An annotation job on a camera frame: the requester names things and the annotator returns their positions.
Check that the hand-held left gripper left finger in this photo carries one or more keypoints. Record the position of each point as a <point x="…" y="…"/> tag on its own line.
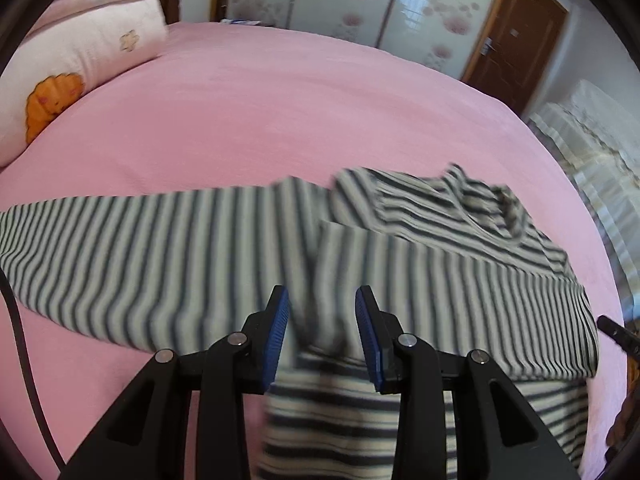
<point x="277" y="340"/>

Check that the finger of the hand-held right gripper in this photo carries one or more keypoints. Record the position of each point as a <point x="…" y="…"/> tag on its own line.
<point x="620" y="335"/>

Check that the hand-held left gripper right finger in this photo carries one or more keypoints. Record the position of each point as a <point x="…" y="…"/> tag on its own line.
<point x="367" y="335"/>

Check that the grey white striped shirt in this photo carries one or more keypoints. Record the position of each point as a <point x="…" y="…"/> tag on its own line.
<point x="200" y="255"/>

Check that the white ruffled furniture cover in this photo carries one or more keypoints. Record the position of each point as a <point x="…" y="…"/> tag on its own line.
<point x="595" y="160"/>

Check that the pink bed sheet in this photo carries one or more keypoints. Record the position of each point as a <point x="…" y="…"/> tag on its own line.
<point x="280" y="110"/>

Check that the brown wooden door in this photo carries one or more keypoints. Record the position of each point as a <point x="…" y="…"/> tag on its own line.
<point x="515" y="45"/>

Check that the blue white packet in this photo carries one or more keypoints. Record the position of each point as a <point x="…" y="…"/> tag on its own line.
<point x="240" y="23"/>

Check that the floral sliding door wardrobe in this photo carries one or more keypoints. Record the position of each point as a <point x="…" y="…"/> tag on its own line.
<point x="350" y="0"/>

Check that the white pillow with cookie print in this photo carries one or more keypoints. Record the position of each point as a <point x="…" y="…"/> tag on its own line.
<point x="75" y="60"/>

